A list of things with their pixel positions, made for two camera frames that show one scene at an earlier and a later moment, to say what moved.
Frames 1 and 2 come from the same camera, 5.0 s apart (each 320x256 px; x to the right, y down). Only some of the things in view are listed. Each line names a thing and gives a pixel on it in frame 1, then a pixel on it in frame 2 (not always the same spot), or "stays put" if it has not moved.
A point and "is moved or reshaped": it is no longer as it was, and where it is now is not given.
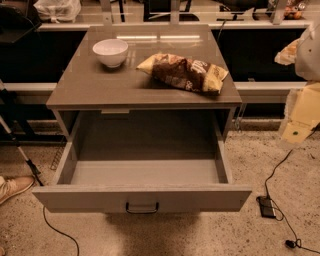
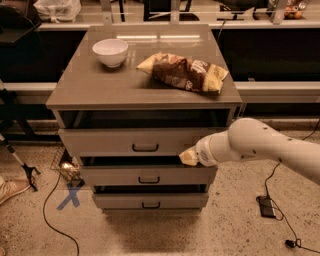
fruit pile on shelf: (293, 11) stays put
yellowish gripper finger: (287, 56) to (206, 152)
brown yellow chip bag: (184, 73) stays put
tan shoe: (12, 185) stays put
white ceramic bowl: (111, 52) stays put
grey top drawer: (144, 162) is moved or reshaped
